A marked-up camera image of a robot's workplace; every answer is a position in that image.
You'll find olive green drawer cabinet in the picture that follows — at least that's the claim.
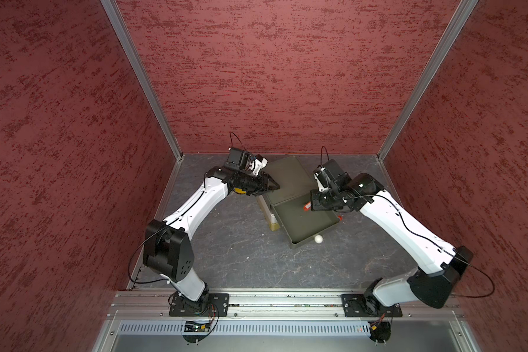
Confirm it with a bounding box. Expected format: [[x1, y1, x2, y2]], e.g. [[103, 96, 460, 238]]
[[257, 155, 317, 223]]

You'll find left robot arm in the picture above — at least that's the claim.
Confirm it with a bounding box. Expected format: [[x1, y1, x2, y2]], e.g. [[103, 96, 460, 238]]
[[142, 167, 280, 303]]

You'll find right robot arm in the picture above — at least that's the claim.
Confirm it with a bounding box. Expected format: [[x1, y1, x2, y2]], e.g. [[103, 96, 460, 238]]
[[309, 167, 473, 315]]

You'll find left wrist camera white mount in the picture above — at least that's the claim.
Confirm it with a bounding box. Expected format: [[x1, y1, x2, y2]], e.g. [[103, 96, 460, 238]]
[[249, 154, 268, 176]]

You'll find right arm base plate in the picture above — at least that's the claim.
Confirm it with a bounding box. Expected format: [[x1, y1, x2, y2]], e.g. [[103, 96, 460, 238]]
[[340, 293, 403, 318]]

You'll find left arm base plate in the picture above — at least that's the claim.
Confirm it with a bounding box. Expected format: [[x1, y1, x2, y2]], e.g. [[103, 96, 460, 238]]
[[169, 293, 230, 318]]

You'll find aluminium front rail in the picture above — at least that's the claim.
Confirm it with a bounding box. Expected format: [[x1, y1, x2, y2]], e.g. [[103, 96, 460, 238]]
[[107, 288, 466, 322]]

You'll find left aluminium corner post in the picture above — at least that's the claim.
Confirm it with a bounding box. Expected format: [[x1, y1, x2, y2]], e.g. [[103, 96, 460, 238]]
[[101, 0, 183, 162]]

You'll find aluminium corner post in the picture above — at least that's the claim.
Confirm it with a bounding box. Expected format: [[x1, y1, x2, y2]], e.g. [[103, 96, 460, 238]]
[[377, 0, 478, 163], [101, 0, 183, 162]]

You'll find right aluminium corner post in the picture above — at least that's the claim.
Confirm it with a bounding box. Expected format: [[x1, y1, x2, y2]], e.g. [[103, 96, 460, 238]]
[[377, 0, 478, 163]]

